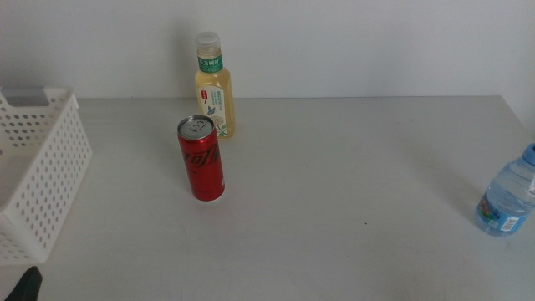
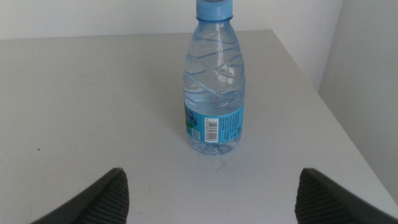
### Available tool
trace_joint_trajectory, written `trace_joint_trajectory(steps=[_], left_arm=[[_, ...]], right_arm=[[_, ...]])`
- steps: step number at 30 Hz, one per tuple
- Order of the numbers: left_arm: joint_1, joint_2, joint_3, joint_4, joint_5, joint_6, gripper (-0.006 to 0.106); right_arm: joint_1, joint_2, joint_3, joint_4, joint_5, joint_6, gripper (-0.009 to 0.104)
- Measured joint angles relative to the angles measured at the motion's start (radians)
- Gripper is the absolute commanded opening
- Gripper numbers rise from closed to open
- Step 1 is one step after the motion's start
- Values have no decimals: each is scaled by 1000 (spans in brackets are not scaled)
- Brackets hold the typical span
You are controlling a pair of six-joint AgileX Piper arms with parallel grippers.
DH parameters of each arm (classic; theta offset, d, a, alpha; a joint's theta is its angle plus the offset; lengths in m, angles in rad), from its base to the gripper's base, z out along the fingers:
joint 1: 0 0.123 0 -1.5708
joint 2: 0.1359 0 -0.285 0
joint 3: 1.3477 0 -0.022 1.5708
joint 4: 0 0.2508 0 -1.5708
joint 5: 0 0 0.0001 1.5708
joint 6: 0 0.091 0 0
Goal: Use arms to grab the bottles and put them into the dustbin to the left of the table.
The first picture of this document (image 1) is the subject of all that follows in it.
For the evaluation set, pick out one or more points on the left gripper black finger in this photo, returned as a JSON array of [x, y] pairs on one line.
[[27, 286]]

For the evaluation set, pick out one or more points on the red cola can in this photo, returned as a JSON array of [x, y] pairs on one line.
[[202, 167]]

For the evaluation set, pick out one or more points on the yellow tea bottle green label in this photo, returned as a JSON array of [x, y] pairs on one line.
[[214, 90]]

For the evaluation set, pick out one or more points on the clear water bottle blue cap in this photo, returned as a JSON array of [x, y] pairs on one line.
[[507, 196]]

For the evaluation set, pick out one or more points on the white perforated plastic basket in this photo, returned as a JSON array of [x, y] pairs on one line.
[[46, 175]]

